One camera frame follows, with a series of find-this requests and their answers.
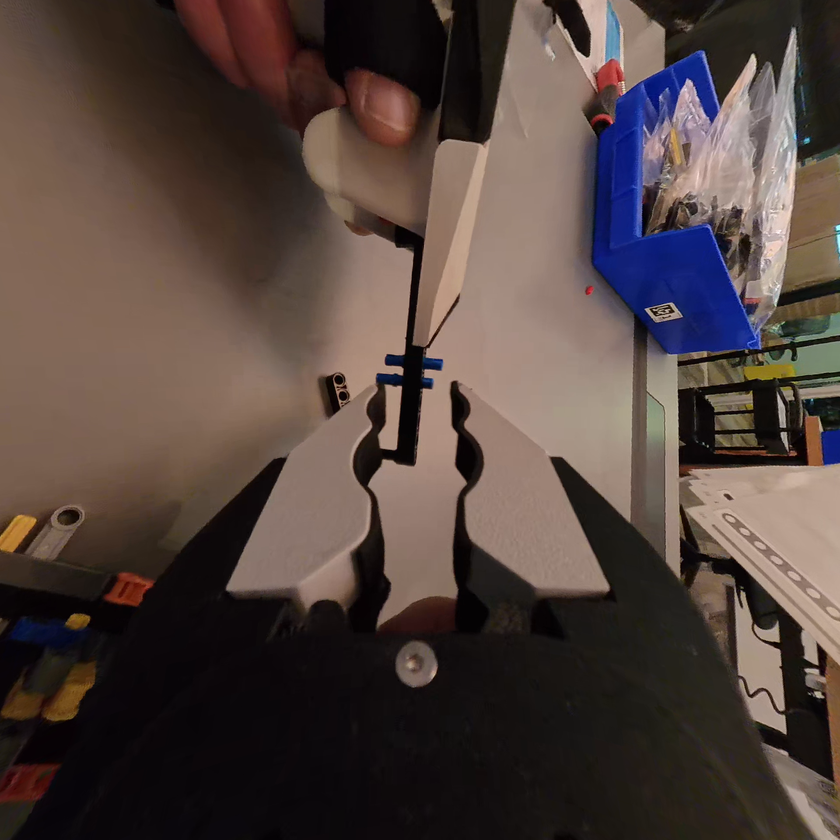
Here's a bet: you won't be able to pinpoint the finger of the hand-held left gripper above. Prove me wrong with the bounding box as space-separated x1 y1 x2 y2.
419 138 490 349

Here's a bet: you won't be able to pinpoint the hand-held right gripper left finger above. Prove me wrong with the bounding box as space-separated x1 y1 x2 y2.
226 384 389 634

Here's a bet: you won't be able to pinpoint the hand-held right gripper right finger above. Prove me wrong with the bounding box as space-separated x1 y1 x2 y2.
450 381 613 634

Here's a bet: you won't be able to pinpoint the long black toy beam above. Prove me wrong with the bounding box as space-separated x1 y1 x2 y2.
376 226 445 468

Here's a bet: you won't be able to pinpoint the toy brick vehicle chassis assembly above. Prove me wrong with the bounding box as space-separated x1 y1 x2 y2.
0 504 157 807

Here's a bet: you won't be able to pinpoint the person's left hand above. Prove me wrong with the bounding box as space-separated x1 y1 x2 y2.
174 0 422 148

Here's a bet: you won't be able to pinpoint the red black toy shock absorber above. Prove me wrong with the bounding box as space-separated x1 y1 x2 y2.
592 58 626 134

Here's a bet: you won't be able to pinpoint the white blue paper card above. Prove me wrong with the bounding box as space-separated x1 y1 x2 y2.
570 0 626 89

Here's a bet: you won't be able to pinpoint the blue storage bin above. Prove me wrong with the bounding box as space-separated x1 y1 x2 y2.
591 50 763 357

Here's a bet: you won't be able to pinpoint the black metal rack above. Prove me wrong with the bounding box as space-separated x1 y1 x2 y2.
678 375 809 462

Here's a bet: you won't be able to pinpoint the clear bags of toy parts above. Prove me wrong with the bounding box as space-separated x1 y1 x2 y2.
642 28 800 332

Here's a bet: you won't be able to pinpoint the cardboard box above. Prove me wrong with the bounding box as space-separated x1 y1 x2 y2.
784 156 840 309

